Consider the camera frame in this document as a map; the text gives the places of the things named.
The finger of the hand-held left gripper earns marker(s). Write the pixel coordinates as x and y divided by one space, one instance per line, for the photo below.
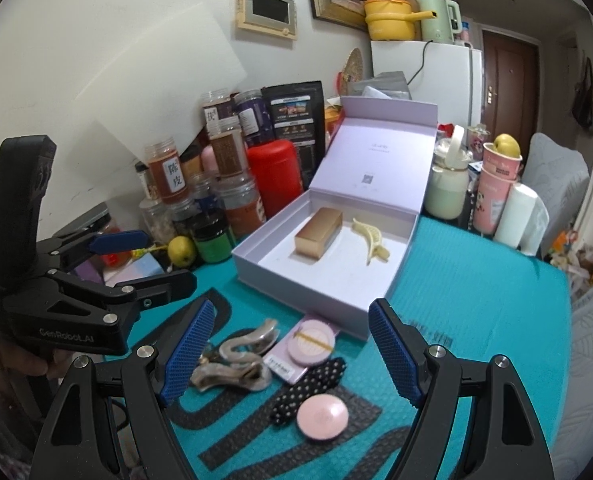
119 242
161 285

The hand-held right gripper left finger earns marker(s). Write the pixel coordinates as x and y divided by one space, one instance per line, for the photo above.
191 355

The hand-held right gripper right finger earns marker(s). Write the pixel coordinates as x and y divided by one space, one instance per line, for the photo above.
394 355

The translucent hair claw clip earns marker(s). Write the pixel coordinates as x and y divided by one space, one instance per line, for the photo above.
246 342
231 376

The pink compact with rubber band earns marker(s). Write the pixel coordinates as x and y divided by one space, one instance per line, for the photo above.
309 345

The black polka dot scrunchie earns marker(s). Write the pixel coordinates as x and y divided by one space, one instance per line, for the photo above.
311 382

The lavender product card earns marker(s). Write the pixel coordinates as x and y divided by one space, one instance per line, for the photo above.
279 366

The plain pink round compact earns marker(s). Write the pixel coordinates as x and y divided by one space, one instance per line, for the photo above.
322 416

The lavender gift box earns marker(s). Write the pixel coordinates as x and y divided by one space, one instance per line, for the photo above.
326 280

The person's left hand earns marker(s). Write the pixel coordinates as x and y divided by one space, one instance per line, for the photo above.
21 362

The pastel small box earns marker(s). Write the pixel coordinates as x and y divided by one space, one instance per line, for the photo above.
144 266

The yellow-green fruit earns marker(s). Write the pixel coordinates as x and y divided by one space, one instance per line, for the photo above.
182 251

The green label black jar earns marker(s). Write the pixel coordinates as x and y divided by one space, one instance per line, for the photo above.
212 245

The teal bubble mat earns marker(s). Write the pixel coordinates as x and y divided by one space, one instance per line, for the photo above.
476 310

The cream hair claw clip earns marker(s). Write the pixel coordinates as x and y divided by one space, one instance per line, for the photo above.
369 240

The pink bottle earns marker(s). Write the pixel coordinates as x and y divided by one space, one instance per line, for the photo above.
209 160

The clear jar brown contents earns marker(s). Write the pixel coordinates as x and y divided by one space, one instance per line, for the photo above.
226 152

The gold rectangular box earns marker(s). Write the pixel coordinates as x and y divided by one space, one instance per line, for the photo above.
317 235

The red canister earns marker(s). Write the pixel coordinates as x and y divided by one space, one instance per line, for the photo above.
274 180

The white board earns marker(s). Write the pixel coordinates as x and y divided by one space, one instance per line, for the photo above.
151 85

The pink panda paper cup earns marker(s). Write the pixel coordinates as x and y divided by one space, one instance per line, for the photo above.
491 202

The grey quilted leaf cover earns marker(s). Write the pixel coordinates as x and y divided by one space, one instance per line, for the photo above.
591 360

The black foil pouch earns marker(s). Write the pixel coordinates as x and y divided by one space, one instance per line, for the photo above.
296 110

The white cartoon mug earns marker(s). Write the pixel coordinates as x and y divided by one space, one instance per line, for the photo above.
478 142

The yellow fruit in cup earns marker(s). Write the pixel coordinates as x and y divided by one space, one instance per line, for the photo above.
506 145

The grey quilted chair back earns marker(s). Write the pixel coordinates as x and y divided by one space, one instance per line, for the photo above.
556 180

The white fridge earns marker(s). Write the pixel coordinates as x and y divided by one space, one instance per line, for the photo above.
446 80

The woven fan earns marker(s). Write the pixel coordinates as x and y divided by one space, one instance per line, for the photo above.
351 67

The brown door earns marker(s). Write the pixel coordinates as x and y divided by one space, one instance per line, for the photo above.
509 85

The dark hanging bag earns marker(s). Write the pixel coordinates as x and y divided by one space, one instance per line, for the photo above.
584 95

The yellow pot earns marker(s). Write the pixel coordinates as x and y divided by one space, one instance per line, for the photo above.
389 22

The green electric kettle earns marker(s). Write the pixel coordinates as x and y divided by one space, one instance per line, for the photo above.
434 20

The wall intercom panel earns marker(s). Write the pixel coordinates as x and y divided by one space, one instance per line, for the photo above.
266 10

